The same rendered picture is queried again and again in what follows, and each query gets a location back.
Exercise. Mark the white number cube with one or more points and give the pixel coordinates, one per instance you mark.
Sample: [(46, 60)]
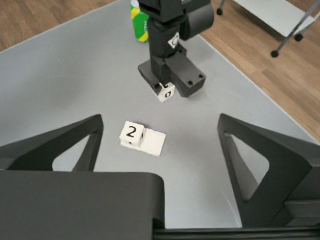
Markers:
[(166, 92), (132, 134)]

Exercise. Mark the green soda can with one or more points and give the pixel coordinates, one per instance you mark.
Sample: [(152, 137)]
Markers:
[(139, 20)]

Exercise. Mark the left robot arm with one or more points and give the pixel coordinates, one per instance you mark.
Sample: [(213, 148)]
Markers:
[(163, 32)]

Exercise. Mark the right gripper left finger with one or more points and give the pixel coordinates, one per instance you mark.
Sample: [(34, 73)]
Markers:
[(37, 153)]

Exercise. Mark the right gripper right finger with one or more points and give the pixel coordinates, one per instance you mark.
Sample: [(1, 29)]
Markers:
[(293, 174)]

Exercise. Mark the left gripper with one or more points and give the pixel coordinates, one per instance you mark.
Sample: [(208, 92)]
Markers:
[(146, 72)]

